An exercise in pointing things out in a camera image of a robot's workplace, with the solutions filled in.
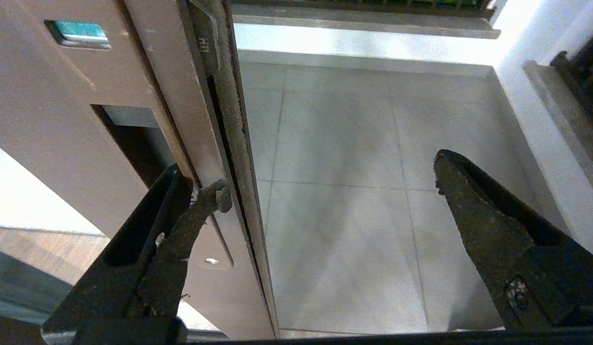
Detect black balcony railing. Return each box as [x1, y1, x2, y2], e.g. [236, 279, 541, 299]
[229, 0, 493, 12]

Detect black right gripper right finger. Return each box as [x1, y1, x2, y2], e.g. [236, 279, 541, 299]
[433, 149, 593, 332]

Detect stone window sill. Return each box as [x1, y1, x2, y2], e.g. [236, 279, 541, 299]
[524, 60, 593, 183]

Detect brown framed sliding glass door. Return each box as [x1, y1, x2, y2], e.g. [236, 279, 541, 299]
[0, 0, 281, 341]

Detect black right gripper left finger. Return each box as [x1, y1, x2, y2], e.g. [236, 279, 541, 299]
[41, 163, 233, 344]

